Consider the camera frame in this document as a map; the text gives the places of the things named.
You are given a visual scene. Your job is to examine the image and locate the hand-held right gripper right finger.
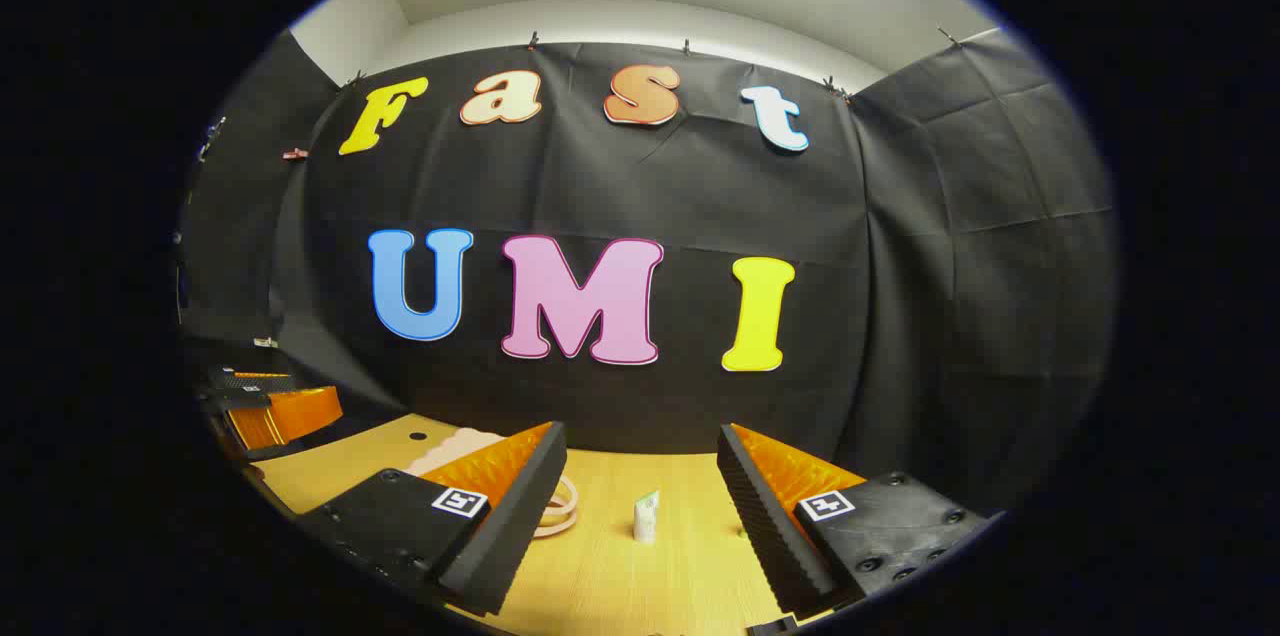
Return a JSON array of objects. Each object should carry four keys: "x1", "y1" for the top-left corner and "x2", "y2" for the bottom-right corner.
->
[{"x1": 717, "y1": 423, "x2": 1001, "y2": 622}]

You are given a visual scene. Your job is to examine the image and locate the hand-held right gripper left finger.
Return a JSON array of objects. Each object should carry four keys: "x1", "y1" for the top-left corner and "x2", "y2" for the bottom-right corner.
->
[{"x1": 298, "y1": 421, "x2": 568, "y2": 617}]

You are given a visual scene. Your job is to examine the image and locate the pink suitcase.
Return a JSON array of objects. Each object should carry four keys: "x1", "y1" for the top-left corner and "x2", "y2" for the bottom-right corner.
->
[{"x1": 405, "y1": 426, "x2": 581, "y2": 539}]

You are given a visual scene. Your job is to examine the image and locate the black backdrop cloth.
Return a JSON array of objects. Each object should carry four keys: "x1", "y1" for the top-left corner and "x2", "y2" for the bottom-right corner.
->
[{"x1": 178, "y1": 28, "x2": 1119, "y2": 517}]

